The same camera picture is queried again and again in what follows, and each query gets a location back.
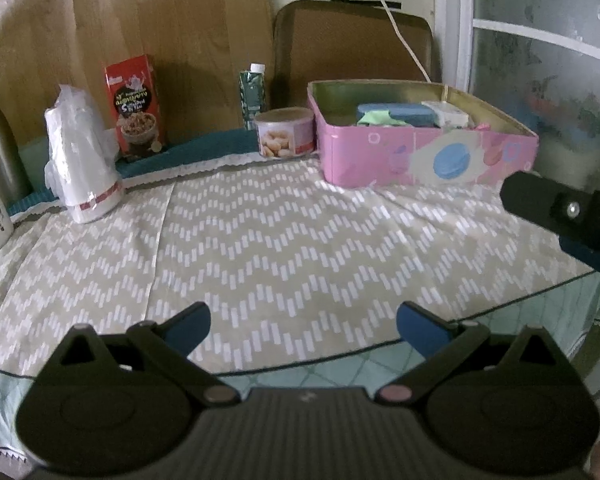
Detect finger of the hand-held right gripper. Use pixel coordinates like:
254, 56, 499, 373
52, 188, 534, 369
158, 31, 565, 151
500, 171, 600, 283

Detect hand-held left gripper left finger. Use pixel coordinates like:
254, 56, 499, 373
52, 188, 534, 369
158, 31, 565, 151
50, 301, 241, 408

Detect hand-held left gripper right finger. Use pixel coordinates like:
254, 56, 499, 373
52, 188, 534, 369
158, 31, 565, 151
377, 301, 566, 406

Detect white tissue packet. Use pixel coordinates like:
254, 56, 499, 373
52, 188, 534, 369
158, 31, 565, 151
421, 100, 470, 128

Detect blue sponge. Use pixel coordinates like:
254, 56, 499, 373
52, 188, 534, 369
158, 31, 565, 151
357, 102, 438, 128

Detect pink tin box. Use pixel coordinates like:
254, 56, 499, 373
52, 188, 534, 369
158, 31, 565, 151
307, 79, 540, 188

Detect green cloth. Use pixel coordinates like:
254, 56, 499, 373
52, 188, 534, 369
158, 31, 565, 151
357, 110, 406, 127

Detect mint green table cover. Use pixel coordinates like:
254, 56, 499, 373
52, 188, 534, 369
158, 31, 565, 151
0, 272, 600, 456

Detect chevron tablecloth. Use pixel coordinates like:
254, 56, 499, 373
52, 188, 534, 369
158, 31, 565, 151
0, 152, 596, 376

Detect frosted glass door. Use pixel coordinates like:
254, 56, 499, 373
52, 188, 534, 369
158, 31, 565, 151
430, 0, 600, 196

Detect bagged stack of paper cups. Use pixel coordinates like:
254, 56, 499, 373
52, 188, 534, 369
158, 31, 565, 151
44, 85, 126, 224

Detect nut can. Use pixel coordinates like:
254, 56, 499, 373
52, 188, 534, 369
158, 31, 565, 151
255, 107, 316, 160

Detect red cereal box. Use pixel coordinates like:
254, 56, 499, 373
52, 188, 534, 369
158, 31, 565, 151
104, 54, 168, 157

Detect green drink carton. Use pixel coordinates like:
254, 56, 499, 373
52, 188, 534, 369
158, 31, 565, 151
238, 62, 268, 131

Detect brown chair back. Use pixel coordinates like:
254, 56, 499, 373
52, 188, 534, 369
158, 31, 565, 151
272, 0, 442, 111

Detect steel thermos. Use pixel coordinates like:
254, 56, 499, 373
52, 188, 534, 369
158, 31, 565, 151
0, 91, 31, 206

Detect white power cable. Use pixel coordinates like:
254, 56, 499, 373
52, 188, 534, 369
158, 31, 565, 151
357, 0, 431, 83

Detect wooden wall panel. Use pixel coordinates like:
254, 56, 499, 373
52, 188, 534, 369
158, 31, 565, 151
0, 0, 276, 151

